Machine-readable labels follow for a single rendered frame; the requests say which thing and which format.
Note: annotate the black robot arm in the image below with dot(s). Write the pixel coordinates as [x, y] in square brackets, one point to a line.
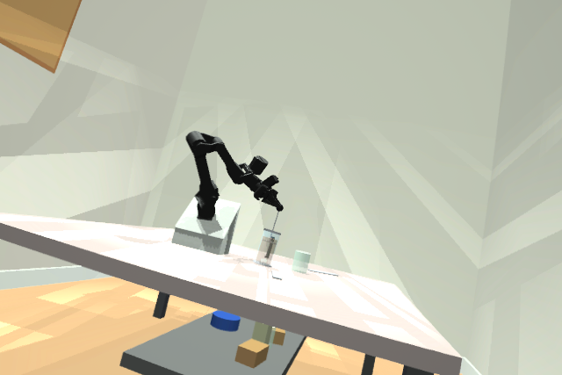
[208, 194]

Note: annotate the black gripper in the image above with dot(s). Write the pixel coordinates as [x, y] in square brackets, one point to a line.
[262, 191]

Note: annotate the tan cube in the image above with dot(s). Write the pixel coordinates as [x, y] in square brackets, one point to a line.
[279, 336]
[251, 353]

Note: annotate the blue short cylinder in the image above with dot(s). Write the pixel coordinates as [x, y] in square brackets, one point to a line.
[225, 321]

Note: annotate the grey flat shelf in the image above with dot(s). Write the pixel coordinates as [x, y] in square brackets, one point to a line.
[197, 348]

